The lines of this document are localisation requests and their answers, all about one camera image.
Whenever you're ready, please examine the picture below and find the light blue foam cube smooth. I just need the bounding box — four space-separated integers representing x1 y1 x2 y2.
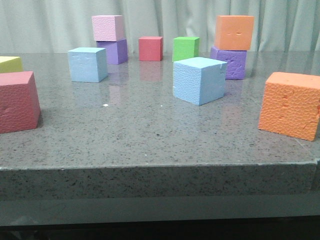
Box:
67 47 109 83

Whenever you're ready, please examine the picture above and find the yellow foam cube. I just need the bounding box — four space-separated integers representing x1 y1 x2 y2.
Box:
0 56 24 73

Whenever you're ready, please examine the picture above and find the purple foam cube left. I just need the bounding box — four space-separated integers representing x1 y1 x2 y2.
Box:
96 38 128 65

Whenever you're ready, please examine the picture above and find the large red foam cube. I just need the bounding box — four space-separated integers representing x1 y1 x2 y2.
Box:
0 71 41 134

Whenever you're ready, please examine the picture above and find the orange foam cube stacked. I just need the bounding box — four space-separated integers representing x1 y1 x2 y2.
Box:
214 15 255 51

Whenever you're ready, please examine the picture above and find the green foam cube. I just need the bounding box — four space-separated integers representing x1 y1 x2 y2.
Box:
172 36 200 62

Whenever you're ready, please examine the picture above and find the grey-green curtain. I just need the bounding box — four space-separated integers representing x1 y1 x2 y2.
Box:
0 0 320 54

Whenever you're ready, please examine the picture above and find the light blue foam cube textured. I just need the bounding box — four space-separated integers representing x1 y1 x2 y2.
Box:
173 57 228 106

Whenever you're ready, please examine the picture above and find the large orange foam cube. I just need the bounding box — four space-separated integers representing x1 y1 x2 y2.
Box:
258 72 320 141

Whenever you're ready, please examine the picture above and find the purple foam cube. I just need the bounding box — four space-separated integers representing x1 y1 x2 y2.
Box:
210 45 247 80
96 38 128 65

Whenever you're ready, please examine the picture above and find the purple foam cube right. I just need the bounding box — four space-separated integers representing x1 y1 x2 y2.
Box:
210 45 247 80

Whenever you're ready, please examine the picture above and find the pink foam cube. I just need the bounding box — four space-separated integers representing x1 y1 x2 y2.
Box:
91 15 125 42

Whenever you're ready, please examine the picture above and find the small red foam cube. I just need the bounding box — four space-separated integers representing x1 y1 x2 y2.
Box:
138 36 163 61

